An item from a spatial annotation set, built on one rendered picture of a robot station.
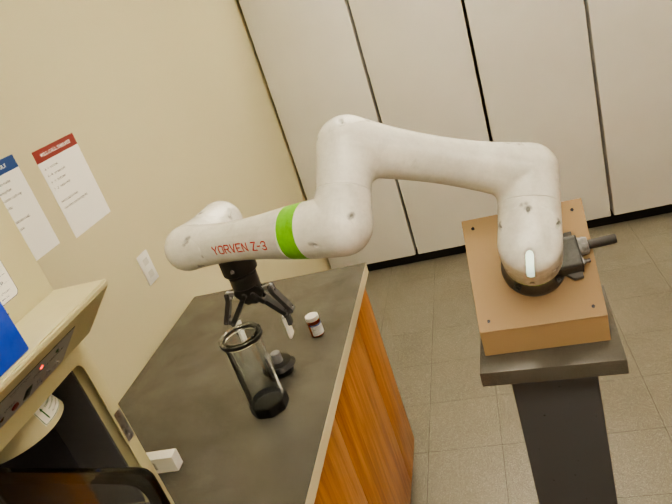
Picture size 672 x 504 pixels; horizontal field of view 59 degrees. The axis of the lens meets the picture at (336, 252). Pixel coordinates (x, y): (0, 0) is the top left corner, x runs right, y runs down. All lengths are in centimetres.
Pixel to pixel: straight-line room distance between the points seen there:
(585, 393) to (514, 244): 49
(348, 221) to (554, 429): 84
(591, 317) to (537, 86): 242
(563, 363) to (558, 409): 19
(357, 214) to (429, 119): 266
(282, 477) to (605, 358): 76
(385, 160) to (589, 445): 93
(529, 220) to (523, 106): 252
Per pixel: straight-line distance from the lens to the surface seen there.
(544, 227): 127
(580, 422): 166
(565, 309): 148
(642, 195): 408
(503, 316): 148
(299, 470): 139
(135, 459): 138
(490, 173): 127
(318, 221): 112
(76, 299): 109
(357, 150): 116
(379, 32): 367
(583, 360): 147
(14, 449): 117
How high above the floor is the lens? 184
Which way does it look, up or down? 23 degrees down
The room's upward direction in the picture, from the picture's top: 19 degrees counter-clockwise
